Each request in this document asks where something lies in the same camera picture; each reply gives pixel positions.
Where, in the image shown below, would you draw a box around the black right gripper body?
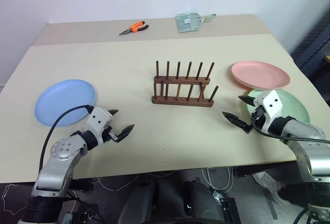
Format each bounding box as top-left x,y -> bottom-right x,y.
251,105 -> 267,132

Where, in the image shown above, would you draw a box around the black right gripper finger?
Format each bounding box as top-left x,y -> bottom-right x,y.
238,95 -> 256,107
222,111 -> 253,134

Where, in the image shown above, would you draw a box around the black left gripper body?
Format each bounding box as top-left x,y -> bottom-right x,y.
102,120 -> 119,144

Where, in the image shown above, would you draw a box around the wooden dish rack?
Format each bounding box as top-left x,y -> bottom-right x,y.
151,60 -> 220,108

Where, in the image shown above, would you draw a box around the pink plate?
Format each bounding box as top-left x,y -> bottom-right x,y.
230,60 -> 291,91

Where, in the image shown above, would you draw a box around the green plate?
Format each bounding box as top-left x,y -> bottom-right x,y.
245,89 -> 310,124

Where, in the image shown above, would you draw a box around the blue plate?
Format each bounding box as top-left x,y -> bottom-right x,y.
34,79 -> 98,128

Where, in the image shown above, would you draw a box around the dark rounded shape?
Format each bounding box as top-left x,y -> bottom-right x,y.
183,178 -> 228,224
117,181 -> 158,224

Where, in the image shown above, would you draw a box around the dark ribbed radiator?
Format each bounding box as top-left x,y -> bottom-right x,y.
289,9 -> 330,81

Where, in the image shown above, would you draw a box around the pale green dustpan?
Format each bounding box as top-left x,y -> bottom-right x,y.
175,12 -> 218,34

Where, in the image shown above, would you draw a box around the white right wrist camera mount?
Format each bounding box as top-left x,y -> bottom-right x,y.
253,89 -> 283,135

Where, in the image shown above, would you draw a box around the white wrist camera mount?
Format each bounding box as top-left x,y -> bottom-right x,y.
86,106 -> 114,145
253,89 -> 283,135

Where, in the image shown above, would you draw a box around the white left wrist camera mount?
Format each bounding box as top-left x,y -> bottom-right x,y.
86,106 -> 114,145

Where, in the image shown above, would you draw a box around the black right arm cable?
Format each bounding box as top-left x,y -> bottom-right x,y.
251,115 -> 330,143

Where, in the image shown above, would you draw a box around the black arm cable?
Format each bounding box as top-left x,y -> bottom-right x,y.
251,115 -> 330,143
38,104 -> 94,172

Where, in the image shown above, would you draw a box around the white cable under table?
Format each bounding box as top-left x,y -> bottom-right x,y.
90,173 -> 141,191
200,166 -> 236,197

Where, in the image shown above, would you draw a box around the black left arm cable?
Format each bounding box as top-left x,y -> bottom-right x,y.
38,104 -> 94,172

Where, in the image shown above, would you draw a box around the black metal bracket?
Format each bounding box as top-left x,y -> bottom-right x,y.
213,192 -> 242,224

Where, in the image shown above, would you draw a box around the orange handled pliers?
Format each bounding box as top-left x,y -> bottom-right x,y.
118,21 -> 150,37

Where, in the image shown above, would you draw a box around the thin white floor cord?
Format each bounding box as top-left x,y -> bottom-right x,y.
0,182 -> 20,216

